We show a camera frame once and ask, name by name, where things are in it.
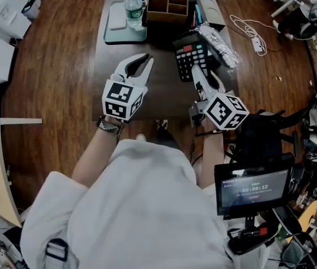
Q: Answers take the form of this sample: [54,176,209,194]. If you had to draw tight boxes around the person's dark trouser leg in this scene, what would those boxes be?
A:
[154,126,177,150]

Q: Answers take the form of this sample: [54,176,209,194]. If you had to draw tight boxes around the person's left forearm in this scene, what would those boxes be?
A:
[71,119,126,189]

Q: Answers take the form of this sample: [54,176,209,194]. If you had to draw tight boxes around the black screen monitor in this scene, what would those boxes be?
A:
[213,152,296,217]

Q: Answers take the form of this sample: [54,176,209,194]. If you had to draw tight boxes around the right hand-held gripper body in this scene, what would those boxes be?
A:
[188,92,250,131]

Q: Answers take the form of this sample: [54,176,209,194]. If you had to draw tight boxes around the white flat case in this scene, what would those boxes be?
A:
[108,3,127,30]

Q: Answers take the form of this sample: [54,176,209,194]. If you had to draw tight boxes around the dark strap buckle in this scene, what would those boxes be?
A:
[44,238,70,262]

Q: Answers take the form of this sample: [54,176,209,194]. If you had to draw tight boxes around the black box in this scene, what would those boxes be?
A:
[206,46,222,70]

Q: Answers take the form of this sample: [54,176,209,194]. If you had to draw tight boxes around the black armrest office chair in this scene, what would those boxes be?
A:
[229,109,301,164]

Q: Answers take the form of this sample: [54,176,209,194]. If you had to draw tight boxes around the wooden organizer box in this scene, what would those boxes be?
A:
[145,0,190,25]

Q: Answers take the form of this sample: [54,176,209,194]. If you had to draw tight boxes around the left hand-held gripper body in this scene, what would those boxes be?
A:
[102,71,149,123]

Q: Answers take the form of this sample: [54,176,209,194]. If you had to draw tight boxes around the metal wristwatch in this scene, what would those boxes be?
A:
[96,115,126,136]

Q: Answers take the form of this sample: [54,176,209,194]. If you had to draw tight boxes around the black controller red button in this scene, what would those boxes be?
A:
[226,216,277,255]

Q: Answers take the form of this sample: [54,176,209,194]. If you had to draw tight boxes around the small waste bin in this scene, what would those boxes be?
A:
[21,0,42,21]

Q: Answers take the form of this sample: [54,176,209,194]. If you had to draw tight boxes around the grey box round imprint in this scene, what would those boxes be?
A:
[195,0,227,32]

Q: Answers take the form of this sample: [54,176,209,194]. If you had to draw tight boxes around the black calculator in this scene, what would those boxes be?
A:
[172,31,214,83]

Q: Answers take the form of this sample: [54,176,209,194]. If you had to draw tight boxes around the green-label water bottle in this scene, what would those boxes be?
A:
[123,0,145,29]

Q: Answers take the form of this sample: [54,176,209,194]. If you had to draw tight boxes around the clear bag white device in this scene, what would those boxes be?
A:
[196,23,244,70]

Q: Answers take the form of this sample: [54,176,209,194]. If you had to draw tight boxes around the white cable with adapter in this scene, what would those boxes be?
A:
[228,13,269,57]

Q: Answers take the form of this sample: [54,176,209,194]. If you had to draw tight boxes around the person's right forearm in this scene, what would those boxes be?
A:
[195,125,227,191]

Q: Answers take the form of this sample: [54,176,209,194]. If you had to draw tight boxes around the person's white shirt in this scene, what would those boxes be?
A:
[20,138,261,269]

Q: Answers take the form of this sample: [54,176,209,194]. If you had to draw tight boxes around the grey-teal tray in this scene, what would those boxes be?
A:
[103,0,148,45]

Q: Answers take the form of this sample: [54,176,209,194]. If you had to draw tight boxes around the blue marker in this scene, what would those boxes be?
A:
[194,3,204,25]

